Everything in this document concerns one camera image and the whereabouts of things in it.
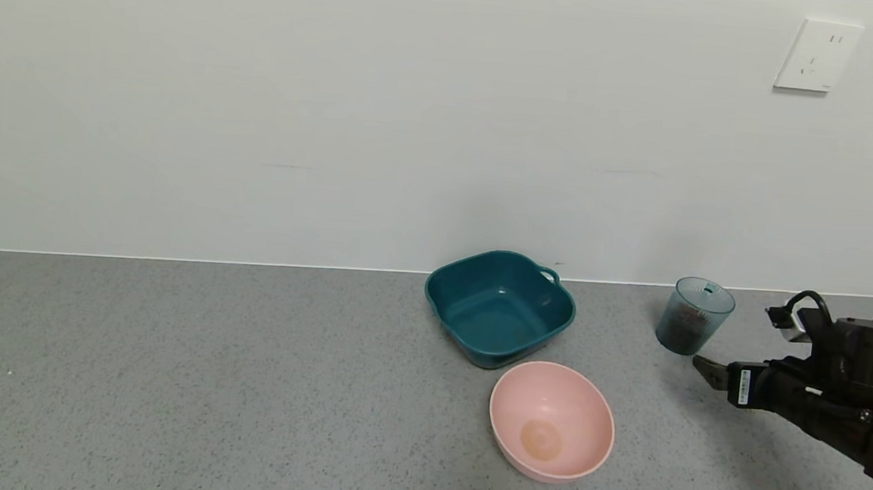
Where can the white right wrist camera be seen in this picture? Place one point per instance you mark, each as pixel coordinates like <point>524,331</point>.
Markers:
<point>795,329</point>

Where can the pink plastic bowl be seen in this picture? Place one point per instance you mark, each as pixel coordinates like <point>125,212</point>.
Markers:
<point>547,411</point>

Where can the dark brown coffee beans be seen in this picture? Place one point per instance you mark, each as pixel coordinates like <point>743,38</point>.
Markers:
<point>681,332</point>

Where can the translucent blue-grey measuring cup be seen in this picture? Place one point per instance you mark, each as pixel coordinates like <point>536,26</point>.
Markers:
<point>694,306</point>

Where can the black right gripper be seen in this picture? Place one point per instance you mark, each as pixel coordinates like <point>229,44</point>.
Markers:
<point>743,385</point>

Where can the white wall socket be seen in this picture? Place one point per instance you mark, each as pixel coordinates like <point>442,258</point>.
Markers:
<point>818,56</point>

